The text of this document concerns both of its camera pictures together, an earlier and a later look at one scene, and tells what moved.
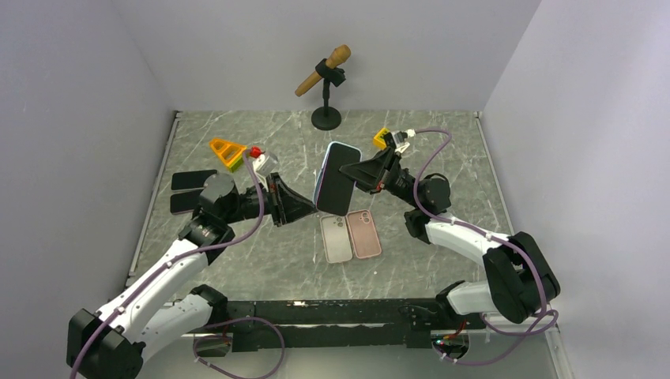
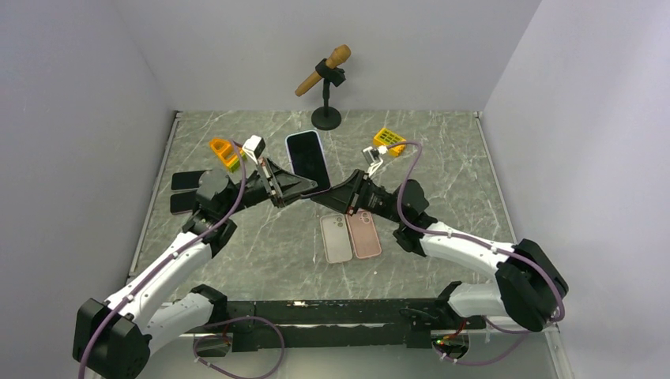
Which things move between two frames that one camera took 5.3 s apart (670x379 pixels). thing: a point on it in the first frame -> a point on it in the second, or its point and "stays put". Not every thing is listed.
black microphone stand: x=328 y=118 stays put
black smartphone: x=184 y=202 stays put
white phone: x=336 y=237 stays put
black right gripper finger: x=368 y=174 -> x=342 y=197
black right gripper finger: x=390 y=154 -> x=356 y=181
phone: x=366 y=240 stays put
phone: x=334 y=189 -> x=307 y=157
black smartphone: x=190 y=180 stays put
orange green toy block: x=231 y=153 stays put
